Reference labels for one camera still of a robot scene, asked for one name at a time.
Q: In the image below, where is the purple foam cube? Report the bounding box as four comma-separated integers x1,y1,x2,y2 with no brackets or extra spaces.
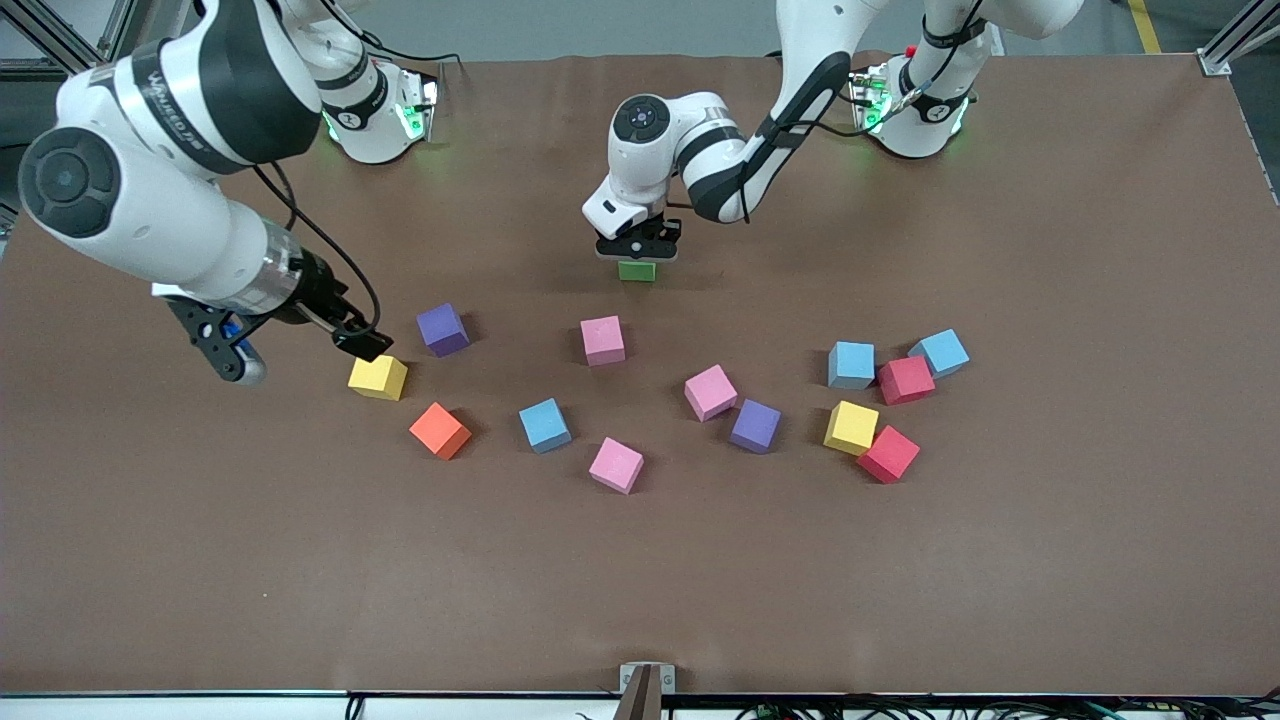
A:
416,303,471,358
729,399,783,455

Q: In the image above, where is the pink foam cube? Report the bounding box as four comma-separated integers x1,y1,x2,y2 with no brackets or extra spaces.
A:
580,315,627,366
588,437,646,495
684,364,739,423

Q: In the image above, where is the blue foam cube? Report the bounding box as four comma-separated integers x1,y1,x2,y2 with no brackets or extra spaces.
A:
518,398,573,454
827,341,877,391
908,328,971,379

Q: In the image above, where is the yellow foam cube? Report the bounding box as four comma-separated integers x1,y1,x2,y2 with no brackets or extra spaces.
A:
347,353,409,402
823,400,881,457

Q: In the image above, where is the orange foam cube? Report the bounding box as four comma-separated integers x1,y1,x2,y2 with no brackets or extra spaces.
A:
408,402,473,461

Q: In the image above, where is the red foam cube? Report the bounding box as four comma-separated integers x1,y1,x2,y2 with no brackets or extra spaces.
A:
857,425,921,485
877,355,937,406

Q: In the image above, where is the brown table cover sheet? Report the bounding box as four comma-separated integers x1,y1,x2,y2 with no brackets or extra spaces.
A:
0,50,1280,698

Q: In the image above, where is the yellow floor tape stripe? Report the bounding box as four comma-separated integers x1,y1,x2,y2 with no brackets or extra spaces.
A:
1128,0,1166,56

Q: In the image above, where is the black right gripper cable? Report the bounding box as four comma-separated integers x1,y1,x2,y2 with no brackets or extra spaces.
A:
250,160,383,336

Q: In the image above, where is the black right arm base cable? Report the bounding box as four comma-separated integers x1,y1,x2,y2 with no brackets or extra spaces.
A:
360,30,463,73

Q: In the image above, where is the aluminium frame profile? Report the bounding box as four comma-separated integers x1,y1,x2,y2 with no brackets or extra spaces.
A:
1200,0,1280,76
0,0,101,89

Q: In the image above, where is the grey metal bracket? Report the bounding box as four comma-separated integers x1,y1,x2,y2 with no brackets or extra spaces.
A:
618,662,677,720

